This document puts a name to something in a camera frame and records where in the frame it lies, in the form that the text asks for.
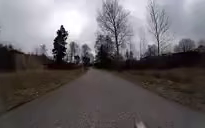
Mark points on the grey asphalt road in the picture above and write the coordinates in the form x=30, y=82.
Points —
x=100, y=100

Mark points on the tall bare tree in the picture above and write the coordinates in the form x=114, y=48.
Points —
x=115, y=23

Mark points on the dark conifer tree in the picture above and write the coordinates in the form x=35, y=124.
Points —
x=60, y=43

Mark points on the dark hedge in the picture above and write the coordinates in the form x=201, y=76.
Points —
x=20, y=60
x=166, y=60

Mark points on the slender bare tree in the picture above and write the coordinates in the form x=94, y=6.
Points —
x=158, y=23

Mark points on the robot's own part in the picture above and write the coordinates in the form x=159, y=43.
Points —
x=140, y=124

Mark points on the dry grass verge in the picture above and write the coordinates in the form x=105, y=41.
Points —
x=176, y=83
x=26, y=86

